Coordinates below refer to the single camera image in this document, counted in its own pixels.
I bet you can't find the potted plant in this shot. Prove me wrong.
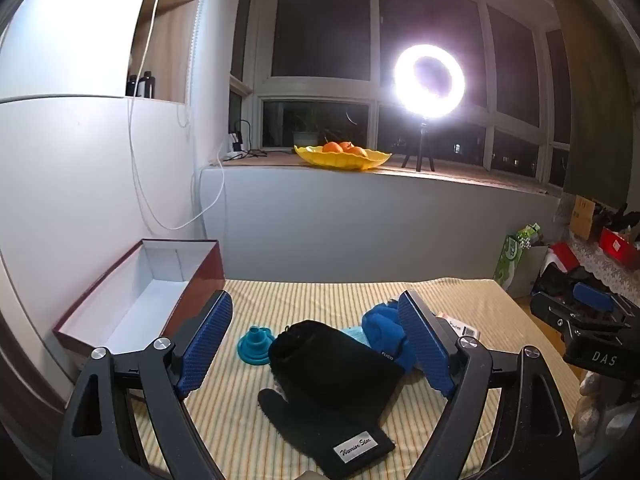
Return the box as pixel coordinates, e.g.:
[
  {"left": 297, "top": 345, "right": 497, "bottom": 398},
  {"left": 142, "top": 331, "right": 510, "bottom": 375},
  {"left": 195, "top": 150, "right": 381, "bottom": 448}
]
[{"left": 292, "top": 110, "right": 321, "bottom": 148}]

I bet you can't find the black drawstring pouch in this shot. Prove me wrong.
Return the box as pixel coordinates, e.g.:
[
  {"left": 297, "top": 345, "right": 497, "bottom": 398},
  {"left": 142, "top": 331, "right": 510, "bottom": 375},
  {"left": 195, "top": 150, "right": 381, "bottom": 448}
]
[{"left": 268, "top": 320, "right": 406, "bottom": 411}]

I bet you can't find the blue knit glove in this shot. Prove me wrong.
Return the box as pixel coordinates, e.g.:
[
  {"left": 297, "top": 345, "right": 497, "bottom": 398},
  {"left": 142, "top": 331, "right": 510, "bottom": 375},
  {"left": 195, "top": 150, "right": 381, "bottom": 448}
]
[{"left": 361, "top": 299, "right": 418, "bottom": 373}]

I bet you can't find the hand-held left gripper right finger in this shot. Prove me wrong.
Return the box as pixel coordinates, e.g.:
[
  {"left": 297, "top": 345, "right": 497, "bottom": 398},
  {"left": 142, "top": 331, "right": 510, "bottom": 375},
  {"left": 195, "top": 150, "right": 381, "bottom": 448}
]
[{"left": 397, "top": 289, "right": 581, "bottom": 480}]

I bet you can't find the person's right hand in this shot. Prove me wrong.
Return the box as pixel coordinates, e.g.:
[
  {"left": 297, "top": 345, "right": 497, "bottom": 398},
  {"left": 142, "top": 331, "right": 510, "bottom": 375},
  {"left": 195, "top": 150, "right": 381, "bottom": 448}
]
[{"left": 575, "top": 375, "right": 618, "bottom": 441}]

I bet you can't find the red storage box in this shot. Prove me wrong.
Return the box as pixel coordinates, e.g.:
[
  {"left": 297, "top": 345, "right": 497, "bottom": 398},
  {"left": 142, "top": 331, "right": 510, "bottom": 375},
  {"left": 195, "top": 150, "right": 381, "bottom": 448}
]
[{"left": 599, "top": 227, "right": 640, "bottom": 266}]

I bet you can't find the white cable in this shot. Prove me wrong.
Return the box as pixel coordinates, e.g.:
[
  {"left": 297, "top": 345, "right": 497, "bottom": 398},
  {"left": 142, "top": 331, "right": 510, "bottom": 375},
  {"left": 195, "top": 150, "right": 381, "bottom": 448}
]
[{"left": 127, "top": 0, "right": 227, "bottom": 231}]

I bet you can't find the maroon box with white inside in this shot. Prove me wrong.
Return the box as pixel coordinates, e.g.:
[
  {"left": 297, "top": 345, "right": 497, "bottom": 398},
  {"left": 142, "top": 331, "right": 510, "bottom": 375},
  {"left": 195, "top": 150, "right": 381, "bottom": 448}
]
[{"left": 52, "top": 238, "right": 226, "bottom": 366}]

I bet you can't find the wooden shelf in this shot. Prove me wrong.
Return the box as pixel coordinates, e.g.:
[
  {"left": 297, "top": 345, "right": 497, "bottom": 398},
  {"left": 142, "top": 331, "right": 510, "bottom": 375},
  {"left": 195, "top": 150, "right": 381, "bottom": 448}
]
[{"left": 125, "top": 0, "right": 201, "bottom": 106}]

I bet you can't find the light blue tube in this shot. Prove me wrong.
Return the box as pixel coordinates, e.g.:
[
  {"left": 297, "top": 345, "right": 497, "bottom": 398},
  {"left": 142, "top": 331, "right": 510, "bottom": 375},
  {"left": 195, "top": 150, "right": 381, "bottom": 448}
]
[{"left": 340, "top": 326, "right": 373, "bottom": 348}]

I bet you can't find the green curtain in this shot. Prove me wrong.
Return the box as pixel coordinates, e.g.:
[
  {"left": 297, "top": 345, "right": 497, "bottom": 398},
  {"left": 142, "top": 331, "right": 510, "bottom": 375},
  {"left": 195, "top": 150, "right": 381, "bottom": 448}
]
[{"left": 542, "top": 0, "right": 640, "bottom": 211}]

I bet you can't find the green printed bag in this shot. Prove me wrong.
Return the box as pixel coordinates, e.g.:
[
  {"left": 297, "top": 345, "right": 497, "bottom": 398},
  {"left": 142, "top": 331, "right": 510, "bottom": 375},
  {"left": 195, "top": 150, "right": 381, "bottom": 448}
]
[{"left": 494, "top": 222, "right": 546, "bottom": 292}]

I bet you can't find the window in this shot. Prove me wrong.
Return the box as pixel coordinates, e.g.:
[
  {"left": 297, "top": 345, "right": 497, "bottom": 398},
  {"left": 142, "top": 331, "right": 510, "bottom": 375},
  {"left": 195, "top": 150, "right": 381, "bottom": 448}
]
[{"left": 250, "top": 0, "right": 573, "bottom": 196}]

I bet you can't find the power strip with plugs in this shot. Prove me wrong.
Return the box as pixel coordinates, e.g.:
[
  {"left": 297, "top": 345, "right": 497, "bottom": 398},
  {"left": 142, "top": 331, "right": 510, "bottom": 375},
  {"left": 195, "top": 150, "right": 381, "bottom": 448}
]
[{"left": 227, "top": 120, "right": 251, "bottom": 157}]

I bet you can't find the black tripod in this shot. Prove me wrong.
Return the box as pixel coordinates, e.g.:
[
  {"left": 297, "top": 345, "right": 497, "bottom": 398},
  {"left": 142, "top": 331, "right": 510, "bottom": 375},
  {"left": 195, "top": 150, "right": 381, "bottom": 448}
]
[{"left": 401, "top": 119, "right": 436, "bottom": 172}]

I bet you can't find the yellow fruit bowl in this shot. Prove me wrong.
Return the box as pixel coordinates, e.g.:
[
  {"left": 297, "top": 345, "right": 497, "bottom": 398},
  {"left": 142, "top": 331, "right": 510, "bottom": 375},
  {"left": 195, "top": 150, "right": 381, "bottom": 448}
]
[{"left": 293, "top": 144, "right": 392, "bottom": 171}]

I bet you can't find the black knit glove white label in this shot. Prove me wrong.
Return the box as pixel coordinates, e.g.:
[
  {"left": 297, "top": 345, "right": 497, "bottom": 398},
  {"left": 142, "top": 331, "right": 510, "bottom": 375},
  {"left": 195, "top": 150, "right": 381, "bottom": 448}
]
[{"left": 257, "top": 387, "right": 396, "bottom": 479}]

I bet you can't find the cardboard box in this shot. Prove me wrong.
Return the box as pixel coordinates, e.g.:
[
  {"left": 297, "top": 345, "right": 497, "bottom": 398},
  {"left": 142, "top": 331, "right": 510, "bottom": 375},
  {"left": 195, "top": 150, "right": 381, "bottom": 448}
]
[{"left": 567, "top": 195, "right": 608, "bottom": 241}]

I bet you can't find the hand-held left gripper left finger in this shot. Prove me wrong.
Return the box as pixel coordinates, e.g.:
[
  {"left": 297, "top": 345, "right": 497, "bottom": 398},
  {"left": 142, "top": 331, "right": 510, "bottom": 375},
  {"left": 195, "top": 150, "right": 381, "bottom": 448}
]
[{"left": 52, "top": 290, "right": 235, "bottom": 480}]

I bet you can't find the ring light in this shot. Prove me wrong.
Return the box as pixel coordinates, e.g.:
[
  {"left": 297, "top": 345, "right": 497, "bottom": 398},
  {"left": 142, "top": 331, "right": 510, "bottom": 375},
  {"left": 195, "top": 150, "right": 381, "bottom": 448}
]
[{"left": 392, "top": 42, "right": 468, "bottom": 121}]

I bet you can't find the striped bed sheet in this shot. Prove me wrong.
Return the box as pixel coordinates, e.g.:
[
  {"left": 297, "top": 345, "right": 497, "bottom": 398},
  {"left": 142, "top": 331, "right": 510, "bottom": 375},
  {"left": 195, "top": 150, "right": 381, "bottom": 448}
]
[{"left": 130, "top": 277, "right": 593, "bottom": 480}]

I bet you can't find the lace cloth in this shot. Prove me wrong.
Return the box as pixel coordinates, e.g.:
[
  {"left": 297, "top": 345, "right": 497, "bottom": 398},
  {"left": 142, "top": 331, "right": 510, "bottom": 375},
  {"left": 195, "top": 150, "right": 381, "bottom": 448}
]
[{"left": 565, "top": 232, "right": 640, "bottom": 292}]

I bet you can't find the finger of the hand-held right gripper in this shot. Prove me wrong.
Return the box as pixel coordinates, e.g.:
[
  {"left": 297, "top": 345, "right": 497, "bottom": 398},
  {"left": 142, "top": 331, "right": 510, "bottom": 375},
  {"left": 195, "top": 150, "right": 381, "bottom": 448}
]
[{"left": 570, "top": 280, "right": 618, "bottom": 313}]

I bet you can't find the teal silicone funnel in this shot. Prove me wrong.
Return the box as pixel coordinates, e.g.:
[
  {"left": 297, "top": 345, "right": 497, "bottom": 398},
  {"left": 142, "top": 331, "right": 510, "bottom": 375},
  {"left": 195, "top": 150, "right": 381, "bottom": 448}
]
[{"left": 237, "top": 326, "right": 277, "bottom": 363}]

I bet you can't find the red white snack packet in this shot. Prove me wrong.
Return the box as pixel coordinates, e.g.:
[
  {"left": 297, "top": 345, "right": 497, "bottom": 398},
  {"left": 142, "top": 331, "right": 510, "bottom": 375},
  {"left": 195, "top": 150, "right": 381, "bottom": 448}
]
[{"left": 435, "top": 312, "right": 481, "bottom": 341}]

